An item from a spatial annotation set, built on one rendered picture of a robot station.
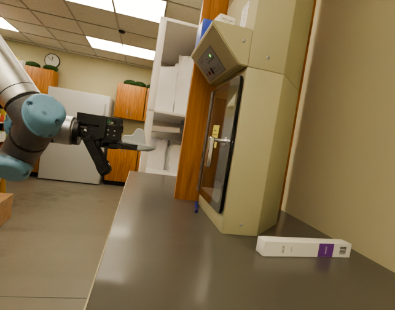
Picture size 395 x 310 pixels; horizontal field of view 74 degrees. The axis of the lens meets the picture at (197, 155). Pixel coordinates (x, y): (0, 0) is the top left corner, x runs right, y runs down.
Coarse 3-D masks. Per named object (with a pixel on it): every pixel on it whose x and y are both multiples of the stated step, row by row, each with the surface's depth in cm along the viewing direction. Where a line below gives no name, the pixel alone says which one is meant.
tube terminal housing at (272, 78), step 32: (256, 0) 73; (288, 0) 73; (256, 32) 72; (288, 32) 74; (256, 64) 73; (288, 64) 77; (256, 96) 73; (288, 96) 82; (256, 128) 74; (288, 128) 87; (256, 160) 75; (256, 192) 76; (224, 224) 75; (256, 224) 77
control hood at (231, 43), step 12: (216, 24) 69; (228, 24) 70; (204, 36) 79; (216, 36) 72; (228, 36) 70; (240, 36) 71; (204, 48) 84; (216, 48) 77; (228, 48) 71; (240, 48) 71; (228, 60) 76; (240, 60) 72; (228, 72) 81; (216, 84) 100
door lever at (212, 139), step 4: (208, 140) 77; (212, 140) 76; (216, 140) 77; (220, 140) 77; (224, 140) 77; (208, 144) 77; (212, 144) 77; (224, 144) 78; (208, 148) 77; (212, 148) 77; (208, 152) 77; (212, 152) 77; (208, 156) 77; (208, 160) 77; (208, 164) 77
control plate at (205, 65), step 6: (210, 48) 80; (204, 54) 87; (210, 54) 83; (198, 60) 95; (204, 60) 91; (210, 60) 86; (216, 60) 82; (204, 66) 95; (210, 66) 90; (222, 66) 81; (204, 72) 98; (210, 72) 93; (216, 72) 88; (222, 72) 84; (210, 78) 97
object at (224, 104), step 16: (240, 80) 73; (224, 96) 86; (224, 112) 83; (208, 128) 101; (224, 128) 81; (224, 160) 77; (208, 176) 91; (224, 176) 75; (208, 192) 89; (224, 192) 75
